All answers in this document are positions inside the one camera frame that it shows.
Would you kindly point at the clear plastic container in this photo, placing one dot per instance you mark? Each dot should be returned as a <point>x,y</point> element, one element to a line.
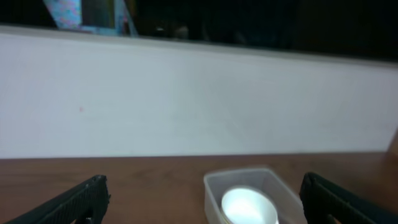
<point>288,205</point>

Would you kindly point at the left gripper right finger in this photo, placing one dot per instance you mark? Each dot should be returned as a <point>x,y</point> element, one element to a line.
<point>326,203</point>

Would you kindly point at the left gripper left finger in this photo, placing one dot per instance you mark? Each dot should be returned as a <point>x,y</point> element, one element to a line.
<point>86,202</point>

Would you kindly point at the white bowl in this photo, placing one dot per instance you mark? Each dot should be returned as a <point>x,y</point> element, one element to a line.
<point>245,205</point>

